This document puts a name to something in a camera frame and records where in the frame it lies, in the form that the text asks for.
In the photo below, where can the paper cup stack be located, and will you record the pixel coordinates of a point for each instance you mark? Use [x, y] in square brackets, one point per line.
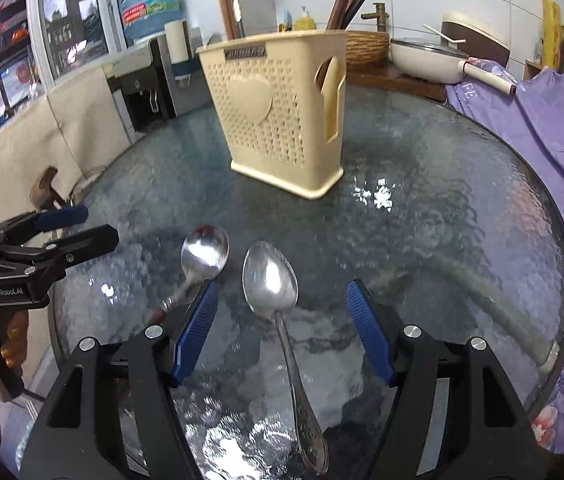
[178, 42]

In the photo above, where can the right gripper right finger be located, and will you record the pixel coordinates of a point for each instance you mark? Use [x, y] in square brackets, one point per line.
[379, 328]

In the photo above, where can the cream plastic utensil basket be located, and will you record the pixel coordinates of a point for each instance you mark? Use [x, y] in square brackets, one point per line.
[280, 100]

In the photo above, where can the yellow soap bottle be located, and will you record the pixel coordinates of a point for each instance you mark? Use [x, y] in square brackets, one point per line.
[304, 22]

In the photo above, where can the round steel spoon wooden handle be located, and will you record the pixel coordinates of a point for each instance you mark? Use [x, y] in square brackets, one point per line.
[204, 253]

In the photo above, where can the curved brown wooden chopstick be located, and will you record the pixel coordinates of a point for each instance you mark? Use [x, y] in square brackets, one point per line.
[230, 25]

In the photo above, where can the dark wooden counter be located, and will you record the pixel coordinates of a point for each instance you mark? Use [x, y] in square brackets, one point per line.
[388, 78]

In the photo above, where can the yellow box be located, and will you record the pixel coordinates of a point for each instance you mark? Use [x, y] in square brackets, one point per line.
[552, 34]

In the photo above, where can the woven brown basin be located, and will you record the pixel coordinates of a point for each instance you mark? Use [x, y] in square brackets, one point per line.
[366, 48]

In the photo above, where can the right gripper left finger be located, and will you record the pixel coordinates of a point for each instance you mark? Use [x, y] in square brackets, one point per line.
[187, 329]

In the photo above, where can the oval steel spoon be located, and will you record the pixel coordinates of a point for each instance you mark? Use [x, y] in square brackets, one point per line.
[270, 288]

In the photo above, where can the bamboo style faucet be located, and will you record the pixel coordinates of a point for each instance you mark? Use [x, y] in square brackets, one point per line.
[379, 15]

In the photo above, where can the white water dispenser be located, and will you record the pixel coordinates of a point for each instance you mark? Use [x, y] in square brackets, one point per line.
[150, 90]

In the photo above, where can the cream frying pan with lid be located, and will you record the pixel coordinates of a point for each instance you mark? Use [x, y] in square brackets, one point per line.
[442, 64]

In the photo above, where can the brown rice cooker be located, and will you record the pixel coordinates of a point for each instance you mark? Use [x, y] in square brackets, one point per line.
[480, 40]

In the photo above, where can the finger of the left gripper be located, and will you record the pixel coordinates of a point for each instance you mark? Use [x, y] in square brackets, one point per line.
[57, 219]
[85, 245]

